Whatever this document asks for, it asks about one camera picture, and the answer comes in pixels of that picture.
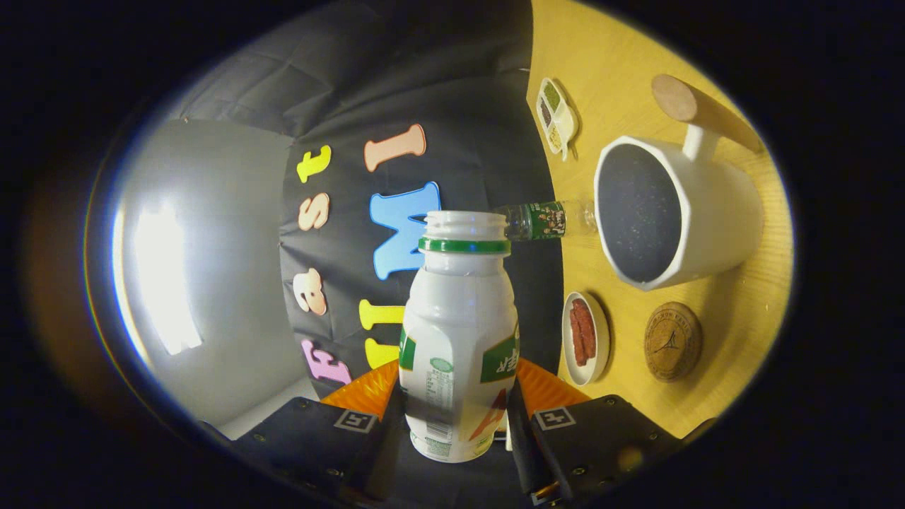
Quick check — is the red meat slice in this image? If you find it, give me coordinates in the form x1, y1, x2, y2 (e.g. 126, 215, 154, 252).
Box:
570, 303, 586, 367
580, 298, 598, 358

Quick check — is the white cup wooden handle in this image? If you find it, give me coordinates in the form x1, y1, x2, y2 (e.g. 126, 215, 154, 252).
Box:
594, 74, 766, 292

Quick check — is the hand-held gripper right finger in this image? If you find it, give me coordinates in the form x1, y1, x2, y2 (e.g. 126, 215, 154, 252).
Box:
506, 357, 683, 506

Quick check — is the ceiling light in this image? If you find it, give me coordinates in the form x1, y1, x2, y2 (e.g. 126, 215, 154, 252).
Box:
133, 201, 204, 356

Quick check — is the round cork coaster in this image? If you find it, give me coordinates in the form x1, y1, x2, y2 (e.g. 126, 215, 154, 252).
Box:
644, 302, 703, 383

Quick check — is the white oval plate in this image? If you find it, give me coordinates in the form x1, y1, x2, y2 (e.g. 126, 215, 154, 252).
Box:
562, 291, 611, 387

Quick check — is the white divided tray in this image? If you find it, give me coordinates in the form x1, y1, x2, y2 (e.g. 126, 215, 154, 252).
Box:
536, 76, 580, 162

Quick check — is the white juice bottle green label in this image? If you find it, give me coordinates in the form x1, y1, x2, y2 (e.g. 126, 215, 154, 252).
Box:
398, 210, 520, 464

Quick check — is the wooden table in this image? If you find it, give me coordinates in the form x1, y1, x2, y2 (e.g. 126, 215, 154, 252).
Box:
525, 0, 794, 440

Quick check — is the clear plastic water bottle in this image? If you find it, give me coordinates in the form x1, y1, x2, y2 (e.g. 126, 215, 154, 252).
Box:
495, 200, 599, 242

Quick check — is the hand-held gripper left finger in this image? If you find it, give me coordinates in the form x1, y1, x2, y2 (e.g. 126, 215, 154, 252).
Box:
233, 358, 404, 506

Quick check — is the black backdrop cloth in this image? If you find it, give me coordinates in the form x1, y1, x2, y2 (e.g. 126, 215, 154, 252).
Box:
166, 0, 566, 506

